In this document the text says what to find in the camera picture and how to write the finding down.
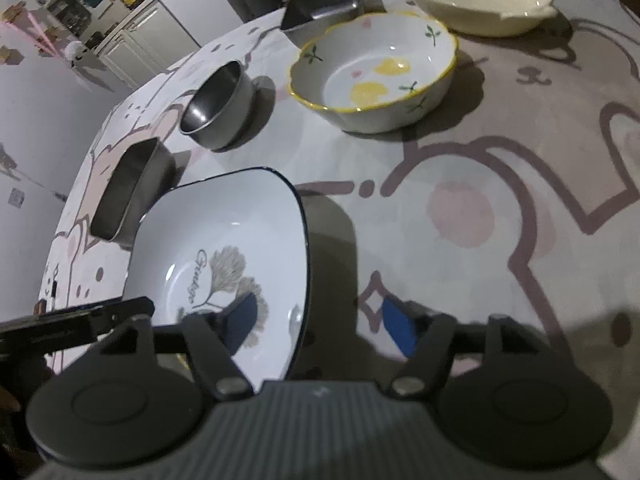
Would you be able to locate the round steel bowl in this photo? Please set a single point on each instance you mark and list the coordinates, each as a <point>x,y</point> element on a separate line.
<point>220,120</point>

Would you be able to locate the deep steel rectangular container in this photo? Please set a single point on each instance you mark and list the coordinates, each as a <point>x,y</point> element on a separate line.
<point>120,195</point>

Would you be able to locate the white kitchen cabinet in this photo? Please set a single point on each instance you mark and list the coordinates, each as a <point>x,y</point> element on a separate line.
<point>145,45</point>

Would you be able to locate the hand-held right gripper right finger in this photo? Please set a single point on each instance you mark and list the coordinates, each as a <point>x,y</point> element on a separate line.
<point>400,331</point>

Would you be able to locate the white fluffy object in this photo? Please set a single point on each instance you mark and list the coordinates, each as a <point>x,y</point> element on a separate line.
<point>76,54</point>

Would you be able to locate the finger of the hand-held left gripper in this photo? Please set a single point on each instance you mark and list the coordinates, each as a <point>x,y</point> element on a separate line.
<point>125,309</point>

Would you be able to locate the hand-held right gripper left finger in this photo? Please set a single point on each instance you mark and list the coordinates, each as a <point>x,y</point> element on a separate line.
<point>245,321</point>

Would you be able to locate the grey bin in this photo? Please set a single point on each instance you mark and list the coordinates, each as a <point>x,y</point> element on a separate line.
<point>260,2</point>

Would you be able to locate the square white bowl dark rim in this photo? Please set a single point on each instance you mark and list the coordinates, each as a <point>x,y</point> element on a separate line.
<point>200,240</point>

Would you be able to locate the shallow steel rectangular tray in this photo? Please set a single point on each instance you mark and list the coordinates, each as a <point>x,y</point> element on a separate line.
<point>325,5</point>

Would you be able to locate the bear print tablecloth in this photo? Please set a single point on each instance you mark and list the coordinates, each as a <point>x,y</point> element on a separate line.
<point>500,135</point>

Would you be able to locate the floral bowl yellow rim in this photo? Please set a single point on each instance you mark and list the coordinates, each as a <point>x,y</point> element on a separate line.
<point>350,60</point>

